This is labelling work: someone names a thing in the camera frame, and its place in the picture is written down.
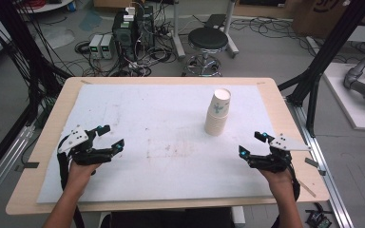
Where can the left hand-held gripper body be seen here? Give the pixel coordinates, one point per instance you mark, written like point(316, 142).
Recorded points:
point(76, 139)

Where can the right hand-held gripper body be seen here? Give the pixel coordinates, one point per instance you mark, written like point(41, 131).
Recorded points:
point(282, 145)

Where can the stack of paper cups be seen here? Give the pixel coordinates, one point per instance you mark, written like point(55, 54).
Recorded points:
point(217, 118)

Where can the person's right hand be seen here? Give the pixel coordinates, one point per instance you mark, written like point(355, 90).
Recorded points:
point(278, 180)

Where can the person's left hand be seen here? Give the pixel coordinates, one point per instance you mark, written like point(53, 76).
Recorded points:
point(80, 175)

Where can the white table mat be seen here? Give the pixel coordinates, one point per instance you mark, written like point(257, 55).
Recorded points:
point(155, 126)

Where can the thin wooden stick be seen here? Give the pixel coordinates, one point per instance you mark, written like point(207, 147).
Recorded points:
point(307, 188)

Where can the white table leg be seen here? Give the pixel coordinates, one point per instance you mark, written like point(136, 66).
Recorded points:
point(239, 217)

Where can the white floor board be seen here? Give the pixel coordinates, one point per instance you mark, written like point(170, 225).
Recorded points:
point(350, 104)

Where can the grey power supply unit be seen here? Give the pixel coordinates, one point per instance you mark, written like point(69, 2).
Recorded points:
point(107, 46)
point(95, 46)

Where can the person's dark clothing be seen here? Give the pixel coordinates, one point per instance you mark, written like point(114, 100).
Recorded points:
point(171, 219)

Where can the white stand leg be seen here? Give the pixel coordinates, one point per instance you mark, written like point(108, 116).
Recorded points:
point(230, 34)
point(178, 34)

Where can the dark equipment tower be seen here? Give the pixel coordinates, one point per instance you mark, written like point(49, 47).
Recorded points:
point(145, 28)

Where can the black round stool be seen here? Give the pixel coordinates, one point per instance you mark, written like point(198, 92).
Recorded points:
point(207, 38)

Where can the white power adapter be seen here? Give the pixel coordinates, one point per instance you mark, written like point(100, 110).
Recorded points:
point(129, 14)

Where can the black flat device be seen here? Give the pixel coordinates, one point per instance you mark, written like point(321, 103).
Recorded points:
point(216, 21)

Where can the blue tape roll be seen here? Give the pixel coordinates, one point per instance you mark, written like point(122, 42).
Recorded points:
point(72, 6)

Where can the cardboard box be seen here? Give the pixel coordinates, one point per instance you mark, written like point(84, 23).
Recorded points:
point(326, 17)

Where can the round white table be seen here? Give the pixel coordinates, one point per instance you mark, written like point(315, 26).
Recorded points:
point(47, 5)

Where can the aluminium rail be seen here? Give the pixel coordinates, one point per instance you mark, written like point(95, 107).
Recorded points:
point(4, 161)
point(324, 177)

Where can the black metal frame post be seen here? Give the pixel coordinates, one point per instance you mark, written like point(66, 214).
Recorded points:
point(19, 47)
point(329, 47)

